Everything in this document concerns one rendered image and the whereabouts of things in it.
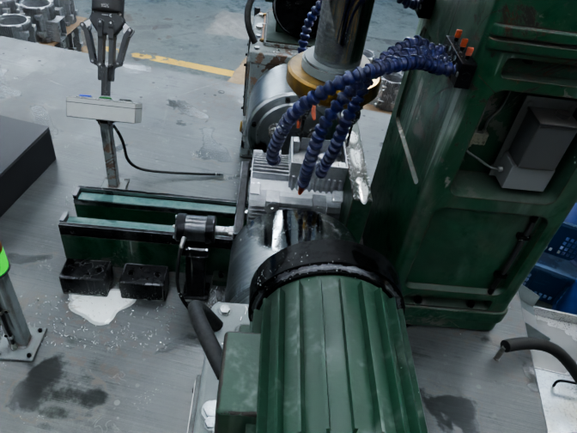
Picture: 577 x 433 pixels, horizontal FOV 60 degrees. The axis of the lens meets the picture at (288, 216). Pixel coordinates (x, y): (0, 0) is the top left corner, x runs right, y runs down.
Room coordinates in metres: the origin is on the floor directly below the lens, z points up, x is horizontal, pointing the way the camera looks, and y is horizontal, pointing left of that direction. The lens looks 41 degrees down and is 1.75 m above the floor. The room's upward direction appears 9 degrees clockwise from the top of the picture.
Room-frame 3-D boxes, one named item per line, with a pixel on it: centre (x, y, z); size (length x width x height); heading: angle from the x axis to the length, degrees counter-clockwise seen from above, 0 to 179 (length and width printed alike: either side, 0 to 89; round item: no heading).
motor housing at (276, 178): (0.90, 0.00, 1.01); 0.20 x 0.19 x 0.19; 96
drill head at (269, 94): (1.25, 0.03, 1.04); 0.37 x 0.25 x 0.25; 6
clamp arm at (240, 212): (0.86, 0.11, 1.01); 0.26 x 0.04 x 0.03; 6
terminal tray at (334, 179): (0.91, -0.04, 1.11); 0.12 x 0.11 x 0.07; 96
